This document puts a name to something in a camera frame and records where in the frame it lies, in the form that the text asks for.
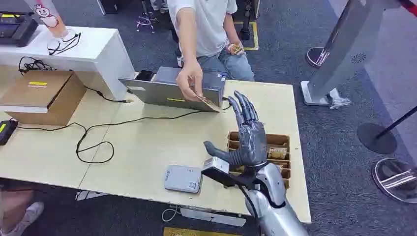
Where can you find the clear plastic wrap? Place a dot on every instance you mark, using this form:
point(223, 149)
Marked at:
point(338, 101)

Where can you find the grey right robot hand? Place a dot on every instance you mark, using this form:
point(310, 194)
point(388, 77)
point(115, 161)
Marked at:
point(251, 143)

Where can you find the road print card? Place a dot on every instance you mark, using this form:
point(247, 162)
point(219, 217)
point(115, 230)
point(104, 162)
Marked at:
point(279, 167)

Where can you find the grey kiosk stand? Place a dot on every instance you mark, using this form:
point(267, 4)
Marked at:
point(348, 49)

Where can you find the white cabinet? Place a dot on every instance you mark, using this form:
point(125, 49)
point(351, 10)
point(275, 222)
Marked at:
point(94, 55)

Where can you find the black stanchion with round base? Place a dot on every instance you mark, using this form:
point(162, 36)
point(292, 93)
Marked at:
point(376, 138)

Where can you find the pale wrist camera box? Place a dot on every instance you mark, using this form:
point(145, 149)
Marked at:
point(215, 166)

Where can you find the black device with yellow mark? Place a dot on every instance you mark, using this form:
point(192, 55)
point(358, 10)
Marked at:
point(6, 132)

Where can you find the white power strip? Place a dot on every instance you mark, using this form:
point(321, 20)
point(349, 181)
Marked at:
point(211, 218)

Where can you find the person's left hand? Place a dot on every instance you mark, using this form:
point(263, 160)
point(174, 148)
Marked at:
point(240, 49)

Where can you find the dark round base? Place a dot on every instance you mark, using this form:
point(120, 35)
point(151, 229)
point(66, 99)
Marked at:
point(317, 58)

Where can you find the grey laptop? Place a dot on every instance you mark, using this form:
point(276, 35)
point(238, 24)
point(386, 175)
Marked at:
point(163, 92)

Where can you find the thin metal tripod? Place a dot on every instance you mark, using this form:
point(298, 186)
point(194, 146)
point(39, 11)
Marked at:
point(146, 19)

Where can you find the chrome round base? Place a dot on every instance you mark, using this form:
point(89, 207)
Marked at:
point(396, 180)

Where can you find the person's right hand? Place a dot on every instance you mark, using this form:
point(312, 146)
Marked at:
point(190, 79)

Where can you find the cartoon print stand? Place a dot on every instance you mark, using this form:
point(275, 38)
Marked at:
point(49, 18)

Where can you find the yellow printed card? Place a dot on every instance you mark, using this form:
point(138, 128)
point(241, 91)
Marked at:
point(277, 153)

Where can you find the black printer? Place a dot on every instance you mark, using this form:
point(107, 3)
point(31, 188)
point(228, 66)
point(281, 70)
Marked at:
point(16, 29)

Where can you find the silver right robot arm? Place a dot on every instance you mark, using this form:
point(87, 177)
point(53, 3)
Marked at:
point(277, 215)

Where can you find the black post stand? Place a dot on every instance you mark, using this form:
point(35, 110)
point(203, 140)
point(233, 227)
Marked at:
point(245, 31)

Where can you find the brown cardboard box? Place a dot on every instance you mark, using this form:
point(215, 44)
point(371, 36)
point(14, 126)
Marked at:
point(39, 94)

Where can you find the stack of cards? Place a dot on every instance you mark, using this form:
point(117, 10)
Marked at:
point(234, 49)

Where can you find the person's foot with pale shoe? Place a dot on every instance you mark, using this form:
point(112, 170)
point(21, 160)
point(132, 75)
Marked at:
point(24, 218)

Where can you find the grey flat card reader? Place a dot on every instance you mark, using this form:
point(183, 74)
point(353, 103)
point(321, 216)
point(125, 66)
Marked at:
point(182, 179)

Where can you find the person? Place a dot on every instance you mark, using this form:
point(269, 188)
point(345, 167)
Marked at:
point(208, 29)

